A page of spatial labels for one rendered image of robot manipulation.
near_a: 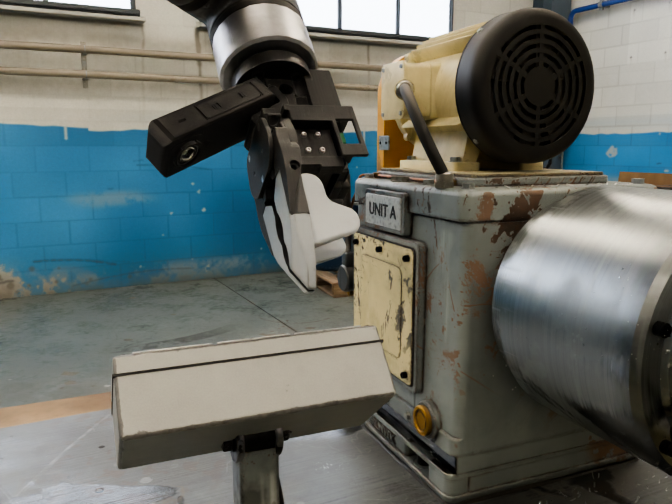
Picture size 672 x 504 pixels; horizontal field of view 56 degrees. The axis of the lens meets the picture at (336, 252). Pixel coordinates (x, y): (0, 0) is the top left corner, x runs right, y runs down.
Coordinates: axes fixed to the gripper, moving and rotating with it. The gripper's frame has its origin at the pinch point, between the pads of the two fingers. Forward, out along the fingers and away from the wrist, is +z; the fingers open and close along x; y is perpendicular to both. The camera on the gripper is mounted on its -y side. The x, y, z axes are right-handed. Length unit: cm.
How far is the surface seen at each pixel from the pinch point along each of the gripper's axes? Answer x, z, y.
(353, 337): -3.4, 6.6, 1.5
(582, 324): 0.3, 6.7, 23.8
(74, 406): 233, -70, -21
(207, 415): -3.4, 10.2, -8.7
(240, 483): 2.3, 13.2, -6.3
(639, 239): -5.7, 2.2, 27.6
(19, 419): 229, -66, -41
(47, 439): 57, -7, -21
